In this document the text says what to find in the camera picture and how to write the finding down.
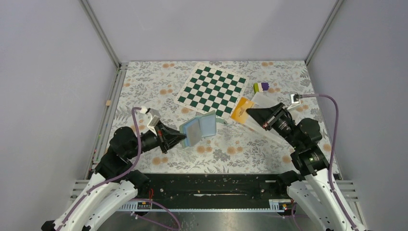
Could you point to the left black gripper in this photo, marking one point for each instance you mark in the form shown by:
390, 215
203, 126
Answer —
168, 136

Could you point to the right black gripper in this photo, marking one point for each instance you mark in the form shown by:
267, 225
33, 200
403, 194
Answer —
267, 117

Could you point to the orange credit card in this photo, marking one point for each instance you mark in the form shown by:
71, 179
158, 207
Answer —
239, 114

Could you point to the green leather card holder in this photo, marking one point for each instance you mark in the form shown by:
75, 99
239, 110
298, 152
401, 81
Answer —
200, 127

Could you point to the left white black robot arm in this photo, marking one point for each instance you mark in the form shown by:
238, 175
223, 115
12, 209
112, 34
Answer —
115, 180

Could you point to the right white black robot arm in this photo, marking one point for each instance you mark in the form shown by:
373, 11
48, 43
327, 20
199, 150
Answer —
313, 187

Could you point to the clear plastic compartment tray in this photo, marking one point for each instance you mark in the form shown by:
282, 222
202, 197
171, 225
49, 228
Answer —
261, 100

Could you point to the green purple toy block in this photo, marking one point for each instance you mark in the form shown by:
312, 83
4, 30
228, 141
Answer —
260, 87

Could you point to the green white chessboard mat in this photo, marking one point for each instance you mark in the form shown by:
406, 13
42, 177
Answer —
211, 89

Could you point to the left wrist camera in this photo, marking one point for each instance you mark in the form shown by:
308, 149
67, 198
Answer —
154, 117

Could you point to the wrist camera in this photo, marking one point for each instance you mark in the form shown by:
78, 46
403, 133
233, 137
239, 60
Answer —
154, 117
295, 102

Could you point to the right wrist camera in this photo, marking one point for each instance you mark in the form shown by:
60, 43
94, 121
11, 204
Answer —
295, 102

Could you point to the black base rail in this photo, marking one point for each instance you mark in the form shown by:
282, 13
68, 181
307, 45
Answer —
212, 193

